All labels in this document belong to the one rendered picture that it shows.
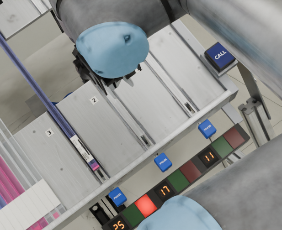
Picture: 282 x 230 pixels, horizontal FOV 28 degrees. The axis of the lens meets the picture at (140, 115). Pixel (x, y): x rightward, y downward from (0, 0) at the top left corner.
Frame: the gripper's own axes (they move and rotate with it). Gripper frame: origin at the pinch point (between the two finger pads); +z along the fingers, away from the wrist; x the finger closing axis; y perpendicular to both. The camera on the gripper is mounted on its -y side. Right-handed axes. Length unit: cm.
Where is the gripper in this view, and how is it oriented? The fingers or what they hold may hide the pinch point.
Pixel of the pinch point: (111, 81)
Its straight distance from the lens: 101.5
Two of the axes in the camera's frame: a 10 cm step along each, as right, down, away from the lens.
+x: 8.0, -5.9, 1.4
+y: 5.8, 6.7, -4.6
